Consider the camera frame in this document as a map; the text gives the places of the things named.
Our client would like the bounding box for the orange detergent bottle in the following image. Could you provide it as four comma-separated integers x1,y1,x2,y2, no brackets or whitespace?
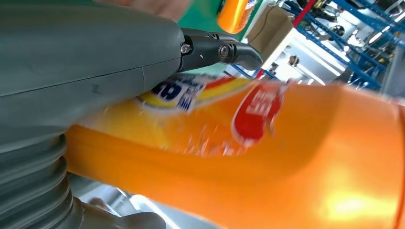
216,0,263,35
64,74,405,229

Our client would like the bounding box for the red pole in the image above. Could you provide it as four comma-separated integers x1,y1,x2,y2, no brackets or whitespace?
255,0,317,80

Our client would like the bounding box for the white table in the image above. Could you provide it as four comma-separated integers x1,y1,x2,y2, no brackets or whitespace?
262,28,349,86

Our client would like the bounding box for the blue shelving rack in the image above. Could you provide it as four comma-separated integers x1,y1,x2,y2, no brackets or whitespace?
232,0,405,91

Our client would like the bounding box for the person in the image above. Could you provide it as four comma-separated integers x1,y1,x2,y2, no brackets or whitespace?
95,0,192,21

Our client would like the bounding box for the open cardboard box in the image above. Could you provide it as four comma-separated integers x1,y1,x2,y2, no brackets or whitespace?
246,6,295,64

